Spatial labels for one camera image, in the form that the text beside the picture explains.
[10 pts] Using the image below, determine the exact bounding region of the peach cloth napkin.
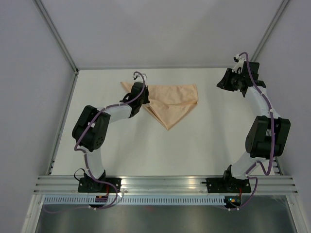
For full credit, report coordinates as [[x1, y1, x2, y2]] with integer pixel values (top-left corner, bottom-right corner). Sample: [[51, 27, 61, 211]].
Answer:
[[120, 81, 199, 132]]

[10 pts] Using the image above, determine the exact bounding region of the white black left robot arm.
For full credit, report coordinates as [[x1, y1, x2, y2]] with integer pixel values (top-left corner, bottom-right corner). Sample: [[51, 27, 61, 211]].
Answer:
[[72, 82, 150, 192]]

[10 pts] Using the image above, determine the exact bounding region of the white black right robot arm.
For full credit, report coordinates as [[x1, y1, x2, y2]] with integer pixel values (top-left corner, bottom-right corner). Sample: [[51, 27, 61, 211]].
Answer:
[[217, 58, 291, 192]]

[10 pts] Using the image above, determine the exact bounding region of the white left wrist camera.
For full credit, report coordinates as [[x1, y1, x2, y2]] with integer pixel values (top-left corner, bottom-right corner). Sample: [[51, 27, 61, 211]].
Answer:
[[133, 73, 147, 80]]

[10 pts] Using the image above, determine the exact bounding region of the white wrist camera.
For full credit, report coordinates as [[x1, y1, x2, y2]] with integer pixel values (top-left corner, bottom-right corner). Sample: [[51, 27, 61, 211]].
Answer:
[[232, 54, 246, 74], [133, 73, 147, 80]]

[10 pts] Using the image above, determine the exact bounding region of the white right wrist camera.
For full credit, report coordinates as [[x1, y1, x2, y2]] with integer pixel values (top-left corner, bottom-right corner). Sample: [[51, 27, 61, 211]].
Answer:
[[232, 54, 246, 74]]

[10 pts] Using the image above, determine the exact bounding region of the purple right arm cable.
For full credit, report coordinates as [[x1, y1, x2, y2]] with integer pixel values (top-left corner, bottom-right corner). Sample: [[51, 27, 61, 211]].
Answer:
[[225, 51, 277, 212]]

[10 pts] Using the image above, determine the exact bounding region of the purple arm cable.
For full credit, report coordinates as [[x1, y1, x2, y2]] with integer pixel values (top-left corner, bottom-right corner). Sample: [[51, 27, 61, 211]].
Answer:
[[225, 51, 277, 212], [42, 71, 148, 214]]

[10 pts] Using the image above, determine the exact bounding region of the aluminium right frame post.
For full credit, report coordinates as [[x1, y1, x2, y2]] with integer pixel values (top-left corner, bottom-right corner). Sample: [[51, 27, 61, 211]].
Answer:
[[251, 0, 291, 62]]

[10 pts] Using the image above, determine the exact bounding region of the aluminium frame post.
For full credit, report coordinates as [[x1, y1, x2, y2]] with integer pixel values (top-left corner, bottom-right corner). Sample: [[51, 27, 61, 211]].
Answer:
[[251, 0, 291, 62], [33, 0, 79, 74]]

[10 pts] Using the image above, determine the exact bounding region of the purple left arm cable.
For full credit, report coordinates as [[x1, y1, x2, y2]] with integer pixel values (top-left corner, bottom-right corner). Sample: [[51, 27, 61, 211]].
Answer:
[[42, 71, 148, 214]]

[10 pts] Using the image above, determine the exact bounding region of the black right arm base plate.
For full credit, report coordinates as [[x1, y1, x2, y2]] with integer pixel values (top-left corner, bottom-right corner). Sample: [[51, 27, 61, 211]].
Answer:
[[203, 177, 252, 194]]

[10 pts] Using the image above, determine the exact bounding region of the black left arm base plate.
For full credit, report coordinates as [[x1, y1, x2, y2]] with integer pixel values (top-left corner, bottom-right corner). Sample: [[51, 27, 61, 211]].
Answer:
[[78, 176, 121, 193]]

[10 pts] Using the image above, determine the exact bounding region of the aluminium left frame post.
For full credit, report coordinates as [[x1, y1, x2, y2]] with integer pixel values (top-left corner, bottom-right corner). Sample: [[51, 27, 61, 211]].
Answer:
[[33, 0, 79, 74]]

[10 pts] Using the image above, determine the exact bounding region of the white slotted cable duct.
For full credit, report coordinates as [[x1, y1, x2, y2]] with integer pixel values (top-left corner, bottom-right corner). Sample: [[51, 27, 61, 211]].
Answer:
[[44, 195, 225, 205]]

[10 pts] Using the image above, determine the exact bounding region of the aluminium front rail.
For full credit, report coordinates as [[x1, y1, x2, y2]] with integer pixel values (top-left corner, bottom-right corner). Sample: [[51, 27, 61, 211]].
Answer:
[[33, 175, 298, 196]]

